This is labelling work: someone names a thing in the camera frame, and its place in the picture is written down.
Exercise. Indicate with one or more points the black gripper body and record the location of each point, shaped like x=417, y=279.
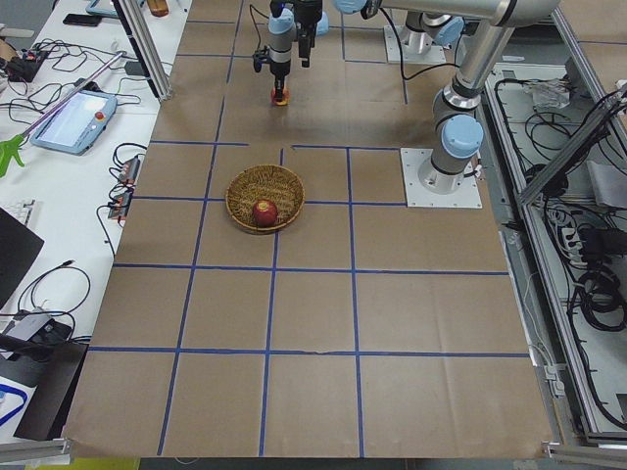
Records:
x=279, y=72
x=307, y=30

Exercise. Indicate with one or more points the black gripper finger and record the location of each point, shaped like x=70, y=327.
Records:
x=305, y=45

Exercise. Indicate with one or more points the yellow-red apple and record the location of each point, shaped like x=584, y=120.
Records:
x=280, y=97

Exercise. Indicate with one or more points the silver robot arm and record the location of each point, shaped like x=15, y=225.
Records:
x=460, y=135
x=283, y=30

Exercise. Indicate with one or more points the round wicker basket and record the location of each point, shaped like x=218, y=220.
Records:
x=269, y=182

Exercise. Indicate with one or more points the dark red basket apple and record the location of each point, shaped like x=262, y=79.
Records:
x=265, y=213

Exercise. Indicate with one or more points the blue teach pendant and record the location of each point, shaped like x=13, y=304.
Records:
x=76, y=126

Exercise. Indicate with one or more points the green grabber stick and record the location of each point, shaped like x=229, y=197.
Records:
x=10, y=149

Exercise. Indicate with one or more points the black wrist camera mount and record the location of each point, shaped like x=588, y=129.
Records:
x=260, y=58

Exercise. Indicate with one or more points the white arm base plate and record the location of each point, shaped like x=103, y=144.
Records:
x=426, y=187
x=403, y=44

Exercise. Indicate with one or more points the aluminium frame post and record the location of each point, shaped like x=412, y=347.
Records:
x=138, y=34

